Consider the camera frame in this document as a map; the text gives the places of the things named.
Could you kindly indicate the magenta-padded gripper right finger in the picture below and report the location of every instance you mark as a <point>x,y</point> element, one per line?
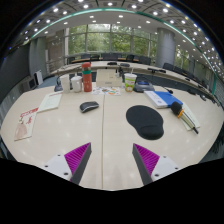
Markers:
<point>148,161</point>

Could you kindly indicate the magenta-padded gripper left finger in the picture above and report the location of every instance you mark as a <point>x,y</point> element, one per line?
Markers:
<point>76,160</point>

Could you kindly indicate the black computer mouse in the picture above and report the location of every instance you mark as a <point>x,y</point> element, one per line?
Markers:
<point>89,106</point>

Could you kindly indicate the black mouse pad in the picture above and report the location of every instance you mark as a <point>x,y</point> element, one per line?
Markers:
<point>145,121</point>

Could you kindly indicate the black handheld microphone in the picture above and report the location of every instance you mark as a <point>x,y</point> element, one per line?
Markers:
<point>176,108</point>

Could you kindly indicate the red and white leaflet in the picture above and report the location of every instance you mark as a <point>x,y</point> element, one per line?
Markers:
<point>26,125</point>

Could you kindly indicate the white paper sheet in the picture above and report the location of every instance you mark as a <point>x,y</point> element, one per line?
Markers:
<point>193,118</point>

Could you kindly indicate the white booklet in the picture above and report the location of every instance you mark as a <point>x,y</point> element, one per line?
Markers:
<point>50,102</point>

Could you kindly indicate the blue and white book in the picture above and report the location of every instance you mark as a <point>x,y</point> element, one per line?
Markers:
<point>165,98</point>

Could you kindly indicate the white lidded mug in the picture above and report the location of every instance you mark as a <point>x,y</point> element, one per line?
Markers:
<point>76,85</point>

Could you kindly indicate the colourful sticker sheet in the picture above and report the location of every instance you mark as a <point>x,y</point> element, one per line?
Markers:
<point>106,91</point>

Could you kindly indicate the stack of white paper cups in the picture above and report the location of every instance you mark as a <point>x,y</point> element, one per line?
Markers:
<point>65,84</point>

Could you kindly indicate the green white paper cup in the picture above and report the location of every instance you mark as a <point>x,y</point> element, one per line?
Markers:
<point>130,83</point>

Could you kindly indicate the red thermos bottle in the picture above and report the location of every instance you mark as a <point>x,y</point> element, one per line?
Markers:
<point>87,80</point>

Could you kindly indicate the white cardboard box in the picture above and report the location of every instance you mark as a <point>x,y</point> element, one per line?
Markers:
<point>108,79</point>

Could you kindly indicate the grey boxy monitor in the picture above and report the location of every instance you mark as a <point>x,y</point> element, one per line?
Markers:
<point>30,83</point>

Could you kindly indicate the white standing appliance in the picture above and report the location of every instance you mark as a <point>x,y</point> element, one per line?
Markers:
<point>39,77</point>

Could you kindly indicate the curved conference desk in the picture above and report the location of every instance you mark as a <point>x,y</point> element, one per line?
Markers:
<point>140,67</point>

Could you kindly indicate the black office chairs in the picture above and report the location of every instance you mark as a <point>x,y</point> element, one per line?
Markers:
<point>110,56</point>

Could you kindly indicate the ceiling lights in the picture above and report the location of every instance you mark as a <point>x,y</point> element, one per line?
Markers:
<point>110,4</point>

